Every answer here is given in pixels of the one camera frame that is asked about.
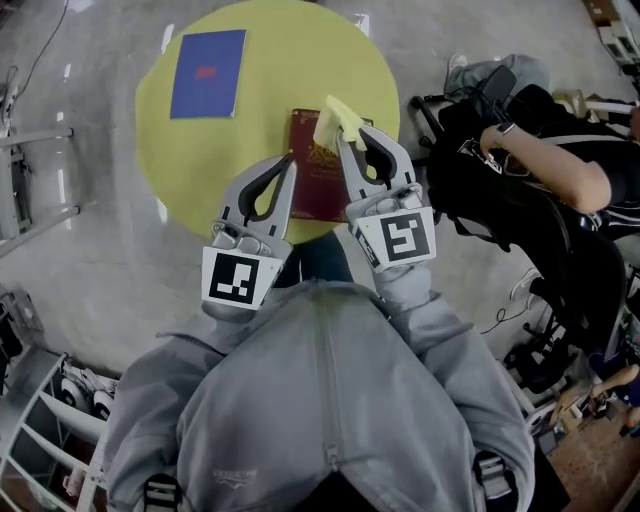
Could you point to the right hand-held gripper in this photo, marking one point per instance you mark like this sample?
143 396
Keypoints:
405 235

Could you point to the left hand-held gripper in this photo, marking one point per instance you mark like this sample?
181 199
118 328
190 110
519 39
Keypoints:
235 280

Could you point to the maroon book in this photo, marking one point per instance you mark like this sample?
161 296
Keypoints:
317 175

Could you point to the yellow cloth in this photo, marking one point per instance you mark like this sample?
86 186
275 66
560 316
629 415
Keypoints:
337 117

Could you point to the person's left forearm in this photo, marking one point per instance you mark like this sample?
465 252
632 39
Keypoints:
235 320

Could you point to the another person's forearm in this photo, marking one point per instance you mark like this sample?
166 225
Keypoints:
555 165

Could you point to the person's right forearm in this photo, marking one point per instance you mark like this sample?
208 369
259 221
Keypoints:
415 305

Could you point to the blue book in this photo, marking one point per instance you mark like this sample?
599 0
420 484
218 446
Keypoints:
207 75

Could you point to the person's blue trouser legs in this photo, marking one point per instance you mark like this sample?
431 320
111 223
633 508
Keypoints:
325 260

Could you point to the person's grey jacket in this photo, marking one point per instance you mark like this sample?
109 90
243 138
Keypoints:
320 410

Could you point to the white device in rack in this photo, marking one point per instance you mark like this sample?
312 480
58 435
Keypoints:
90 392

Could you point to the white power strip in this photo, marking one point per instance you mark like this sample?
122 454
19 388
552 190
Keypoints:
9 102

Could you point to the white shelf rack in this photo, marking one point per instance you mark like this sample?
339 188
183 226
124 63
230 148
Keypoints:
45 435

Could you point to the grey metal frame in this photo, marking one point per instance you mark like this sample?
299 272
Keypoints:
35 200

